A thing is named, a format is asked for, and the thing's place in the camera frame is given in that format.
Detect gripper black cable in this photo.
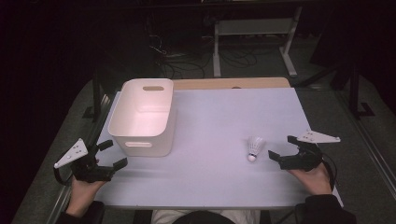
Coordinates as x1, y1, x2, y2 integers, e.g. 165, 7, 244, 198
321, 153, 338, 191
52, 167, 75, 187

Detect white feather shuttlecock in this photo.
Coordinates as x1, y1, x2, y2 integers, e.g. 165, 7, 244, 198
247, 135, 265, 162

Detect white plastic storage bin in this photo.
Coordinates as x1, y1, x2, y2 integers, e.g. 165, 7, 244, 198
107, 77, 175, 158

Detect person's left hand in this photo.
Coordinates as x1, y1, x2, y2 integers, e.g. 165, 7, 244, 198
65, 177, 106, 218

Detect white metal stand frame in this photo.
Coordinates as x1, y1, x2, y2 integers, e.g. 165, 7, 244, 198
212, 6, 304, 78

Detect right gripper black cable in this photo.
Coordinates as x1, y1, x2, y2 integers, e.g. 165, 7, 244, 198
321, 153, 338, 191

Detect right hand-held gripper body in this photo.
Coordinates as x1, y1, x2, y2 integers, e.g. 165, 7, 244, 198
278, 130, 342, 173

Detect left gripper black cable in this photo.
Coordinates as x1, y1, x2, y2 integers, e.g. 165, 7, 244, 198
52, 167, 75, 187

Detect black metal stand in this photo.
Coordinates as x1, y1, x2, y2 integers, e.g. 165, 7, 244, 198
295, 55, 376, 121
81, 73, 110, 123

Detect black floor cables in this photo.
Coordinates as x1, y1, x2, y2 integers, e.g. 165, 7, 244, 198
148, 34, 260, 79

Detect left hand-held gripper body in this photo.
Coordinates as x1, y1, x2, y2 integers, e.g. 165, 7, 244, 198
53, 138, 114, 184

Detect person's right hand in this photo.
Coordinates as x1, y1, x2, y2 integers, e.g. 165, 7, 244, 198
287, 162, 333, 197

